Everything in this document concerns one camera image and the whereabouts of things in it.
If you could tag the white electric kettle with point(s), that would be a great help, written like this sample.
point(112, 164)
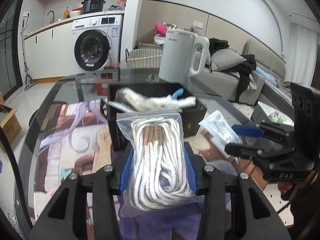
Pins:
point(184, 56)

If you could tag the black clothes on sofa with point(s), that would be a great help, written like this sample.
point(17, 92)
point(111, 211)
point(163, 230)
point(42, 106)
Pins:
point(243, 70)

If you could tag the black rice cooker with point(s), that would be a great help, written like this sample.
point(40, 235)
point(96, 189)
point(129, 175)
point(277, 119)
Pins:
point(90, 6)

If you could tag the white printed paper packet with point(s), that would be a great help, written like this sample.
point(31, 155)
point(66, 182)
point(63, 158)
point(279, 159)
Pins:
point(222, 133)

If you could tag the pink clothing pile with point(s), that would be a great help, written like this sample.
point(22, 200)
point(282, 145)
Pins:
point(161, 29)

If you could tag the grey sofa cushion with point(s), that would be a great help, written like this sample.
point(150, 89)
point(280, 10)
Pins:
point(224, 59)

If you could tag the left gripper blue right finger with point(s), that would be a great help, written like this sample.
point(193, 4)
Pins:
point(191, 173)

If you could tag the woven laundry basket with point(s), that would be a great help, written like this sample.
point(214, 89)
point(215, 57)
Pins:
point(143, 58)

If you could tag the right hand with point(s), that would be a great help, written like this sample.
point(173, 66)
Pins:
point(288, 189)

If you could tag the white washing machine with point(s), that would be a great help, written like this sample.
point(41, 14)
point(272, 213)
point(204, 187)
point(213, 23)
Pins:
point(97, 42)

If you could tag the beige sofa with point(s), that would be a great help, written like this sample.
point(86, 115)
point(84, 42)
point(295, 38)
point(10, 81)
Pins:
point(257, 73)

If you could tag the black cardboard box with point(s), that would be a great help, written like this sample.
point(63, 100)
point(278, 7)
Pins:
point(120, 123)

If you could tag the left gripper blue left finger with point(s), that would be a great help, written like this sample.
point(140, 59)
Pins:
point(125, 173)

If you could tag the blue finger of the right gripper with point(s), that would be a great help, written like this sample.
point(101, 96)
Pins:
point(245, 131)

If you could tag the brown cardboard box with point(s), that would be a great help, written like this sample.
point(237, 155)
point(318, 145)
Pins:
point(10, 124)

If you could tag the white plush toy blue patch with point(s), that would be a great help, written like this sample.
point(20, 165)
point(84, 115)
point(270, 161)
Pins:
point(130, 101)

